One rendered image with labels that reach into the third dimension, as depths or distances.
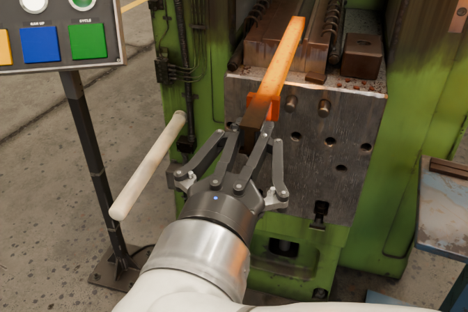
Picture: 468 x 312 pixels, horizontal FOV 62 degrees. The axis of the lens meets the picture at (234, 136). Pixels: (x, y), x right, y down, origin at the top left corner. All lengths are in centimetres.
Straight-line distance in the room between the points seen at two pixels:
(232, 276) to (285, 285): 118
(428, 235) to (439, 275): 91
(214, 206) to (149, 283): 9
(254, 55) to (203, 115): 39
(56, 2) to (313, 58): 58
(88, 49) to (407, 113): 85
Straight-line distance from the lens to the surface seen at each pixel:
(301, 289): 151
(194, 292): 30
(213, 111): 128
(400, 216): 148
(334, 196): 113
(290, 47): 73
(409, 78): 114
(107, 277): 169
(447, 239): 93
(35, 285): 178
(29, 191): 216
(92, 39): 94
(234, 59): 95
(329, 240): 127
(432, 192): 101
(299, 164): 106
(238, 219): 37
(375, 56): 95
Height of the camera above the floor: 137
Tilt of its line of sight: 37 degrees down
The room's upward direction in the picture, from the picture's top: straight up
